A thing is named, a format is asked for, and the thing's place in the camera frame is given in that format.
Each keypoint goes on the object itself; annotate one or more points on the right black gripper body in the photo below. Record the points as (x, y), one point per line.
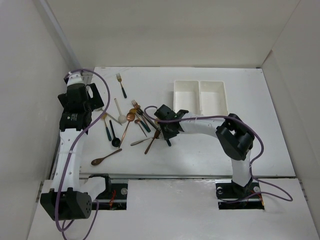
(167, 133)

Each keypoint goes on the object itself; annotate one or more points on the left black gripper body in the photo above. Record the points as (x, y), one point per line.
(94, 102)

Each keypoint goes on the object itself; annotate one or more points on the gold spoon green handle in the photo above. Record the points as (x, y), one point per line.
(106, 127)
(168, 141)

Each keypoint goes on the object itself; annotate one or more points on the copper round spoon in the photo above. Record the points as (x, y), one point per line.
(130, 117)

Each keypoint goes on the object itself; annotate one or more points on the gold fork green handle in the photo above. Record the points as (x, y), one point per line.
(119, 79)

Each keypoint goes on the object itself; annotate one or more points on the white ceramic spoon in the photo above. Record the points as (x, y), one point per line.
(121, 118)

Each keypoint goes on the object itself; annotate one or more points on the black ladle spoon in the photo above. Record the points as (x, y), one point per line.
(115, 140)

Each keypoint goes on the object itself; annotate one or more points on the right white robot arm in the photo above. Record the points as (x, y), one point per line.
(235, 138)

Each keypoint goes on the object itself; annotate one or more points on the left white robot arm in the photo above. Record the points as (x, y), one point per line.
(67, 198)

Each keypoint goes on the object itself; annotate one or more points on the copper fork lower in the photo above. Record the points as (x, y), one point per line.
(155, 136)

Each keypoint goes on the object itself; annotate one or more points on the copper fork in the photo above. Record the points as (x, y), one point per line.
(137, 107)
(155, 136)

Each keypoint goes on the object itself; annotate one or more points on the small copper teaspoon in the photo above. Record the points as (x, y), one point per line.
(138, 122)

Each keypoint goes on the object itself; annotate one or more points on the silver spoon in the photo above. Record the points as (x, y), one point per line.
(141, 141)

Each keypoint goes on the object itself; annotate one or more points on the white left container bin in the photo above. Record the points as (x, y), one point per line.
(186, 96)

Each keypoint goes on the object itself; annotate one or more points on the white container bin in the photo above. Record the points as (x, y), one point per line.
(186, 96)
(213, 98)

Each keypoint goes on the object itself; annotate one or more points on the copper fork upper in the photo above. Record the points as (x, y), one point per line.
(137, 107)

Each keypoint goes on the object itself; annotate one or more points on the white right container bin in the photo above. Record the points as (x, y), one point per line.
(213, 98)

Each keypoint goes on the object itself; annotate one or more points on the green handled fork in pile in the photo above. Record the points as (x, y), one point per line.
(141, 118)

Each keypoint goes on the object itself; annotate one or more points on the silver fork black handle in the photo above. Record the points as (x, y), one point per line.
(150, 122)

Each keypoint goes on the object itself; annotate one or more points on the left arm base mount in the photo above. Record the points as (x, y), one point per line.
(114, 197)

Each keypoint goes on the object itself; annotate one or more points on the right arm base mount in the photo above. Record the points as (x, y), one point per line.
(231, 196)

